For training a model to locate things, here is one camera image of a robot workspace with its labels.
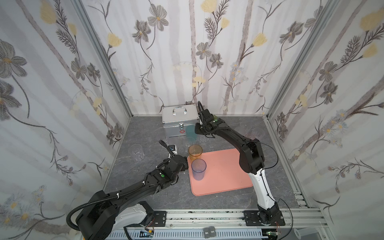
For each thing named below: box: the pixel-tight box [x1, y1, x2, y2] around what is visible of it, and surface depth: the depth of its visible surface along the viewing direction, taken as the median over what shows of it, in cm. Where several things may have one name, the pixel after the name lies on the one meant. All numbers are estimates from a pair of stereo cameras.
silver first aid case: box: [162, 104, 199, 138], surface depth 102 cm
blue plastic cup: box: [191, 158, 207, 181], surface depth 82 cm
